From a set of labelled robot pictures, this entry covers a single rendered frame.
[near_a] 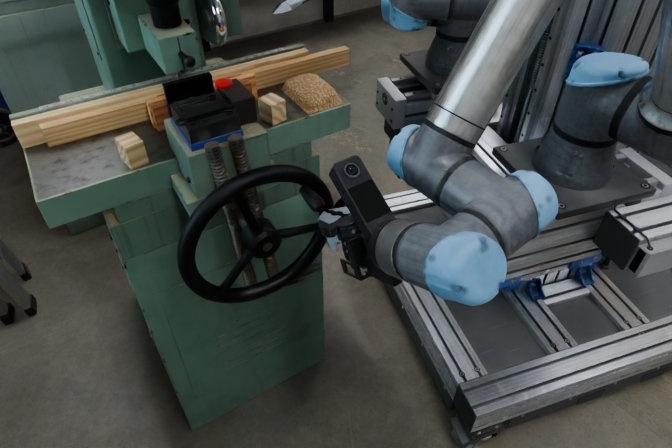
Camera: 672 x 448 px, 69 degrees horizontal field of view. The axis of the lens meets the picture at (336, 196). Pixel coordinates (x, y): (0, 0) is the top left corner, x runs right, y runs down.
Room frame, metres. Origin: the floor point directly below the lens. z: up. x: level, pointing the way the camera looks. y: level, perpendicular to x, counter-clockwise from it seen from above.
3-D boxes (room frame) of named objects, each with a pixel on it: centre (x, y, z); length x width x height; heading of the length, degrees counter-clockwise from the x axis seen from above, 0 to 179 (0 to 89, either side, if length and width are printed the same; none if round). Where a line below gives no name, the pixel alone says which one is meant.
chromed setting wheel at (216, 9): (1.07, 0.27, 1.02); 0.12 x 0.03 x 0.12; 32
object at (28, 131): (0.91, 0.32, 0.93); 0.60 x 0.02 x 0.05; 122
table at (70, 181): (0.80, 0.25, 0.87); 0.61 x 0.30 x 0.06; 122
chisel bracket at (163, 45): (0.91, 0.32, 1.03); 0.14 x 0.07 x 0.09; 32
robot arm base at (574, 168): (0.80, -0.47, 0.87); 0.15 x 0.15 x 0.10
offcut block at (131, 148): (0.70, 0.35, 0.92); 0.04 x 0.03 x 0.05; 42
